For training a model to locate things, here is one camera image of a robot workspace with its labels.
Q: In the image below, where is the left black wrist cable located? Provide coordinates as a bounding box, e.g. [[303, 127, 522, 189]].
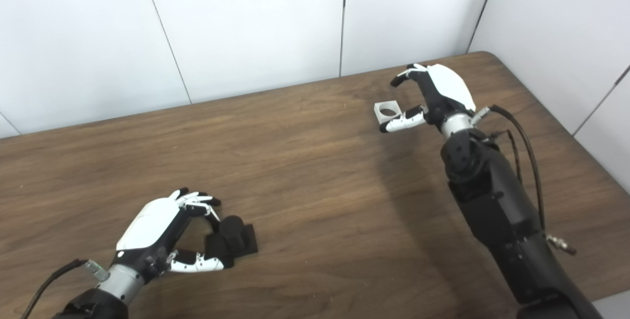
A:
[[20, 258, 110, 319]]

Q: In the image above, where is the black peg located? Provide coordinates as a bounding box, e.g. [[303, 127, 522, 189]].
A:
[[204, 215, 259, 268]]

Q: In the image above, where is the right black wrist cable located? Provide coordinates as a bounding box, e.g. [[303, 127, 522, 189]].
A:
[[472, 105, 577, 255]]

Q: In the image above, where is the white square piece with hole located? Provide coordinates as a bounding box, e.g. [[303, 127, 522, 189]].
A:
[[374, 98, 405, 124]]

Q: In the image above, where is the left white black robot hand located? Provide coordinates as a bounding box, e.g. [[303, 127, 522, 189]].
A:
[[112, 188, 234, 283]]

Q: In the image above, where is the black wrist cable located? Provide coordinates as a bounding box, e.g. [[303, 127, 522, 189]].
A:
[[472, 105, 577, 255], [20, 258, 110, 319]]

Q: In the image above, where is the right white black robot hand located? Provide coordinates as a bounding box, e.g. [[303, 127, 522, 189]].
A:
[[379, 64, 477, 133]]

